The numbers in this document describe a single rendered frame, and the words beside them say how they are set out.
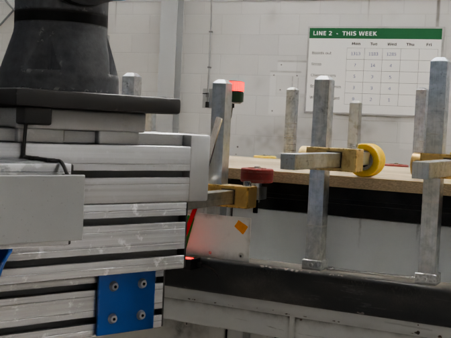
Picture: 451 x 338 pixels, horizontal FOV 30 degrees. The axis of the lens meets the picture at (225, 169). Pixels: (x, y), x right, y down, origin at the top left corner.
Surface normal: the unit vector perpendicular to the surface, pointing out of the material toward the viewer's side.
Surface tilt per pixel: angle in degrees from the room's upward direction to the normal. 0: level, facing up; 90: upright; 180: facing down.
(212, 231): 90
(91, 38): 73
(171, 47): 90
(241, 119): 90
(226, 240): 90
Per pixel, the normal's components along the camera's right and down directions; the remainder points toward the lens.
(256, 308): -0.45, 0.03
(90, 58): 0.65, -0.23
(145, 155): 0.64, 0.07
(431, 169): 0.89, 0.07
